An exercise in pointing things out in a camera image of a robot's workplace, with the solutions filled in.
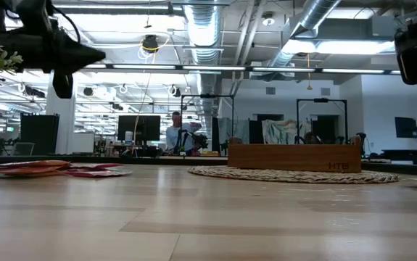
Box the black desk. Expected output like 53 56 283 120
381 148 417 165

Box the pale patterned cloth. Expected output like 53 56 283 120
261 119 313 145

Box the person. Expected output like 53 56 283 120
165 111 202 157

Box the black ceiling device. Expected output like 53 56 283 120
141 34 160 52

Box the yellow hanging pendant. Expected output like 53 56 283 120
305 53 313 91

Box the silver ribbed air duct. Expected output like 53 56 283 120
182 0 227 138
273 0 342 68

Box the wooden tea box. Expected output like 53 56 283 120
227 136 363 174

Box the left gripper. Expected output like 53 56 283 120
0 28 107 99

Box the black computer monitor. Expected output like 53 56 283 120
117 115 161 142

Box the round woven placemat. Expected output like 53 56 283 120
187 165 400 184

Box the black metal frame stand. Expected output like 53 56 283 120
296 97 348 145

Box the black aluminium table frame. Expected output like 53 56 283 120
0 154 417 178

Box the white building column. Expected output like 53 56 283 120
46 72 77 155

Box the black partition panel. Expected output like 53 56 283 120
20 113 60 156

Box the black wall monitor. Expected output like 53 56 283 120
395 116 417 139

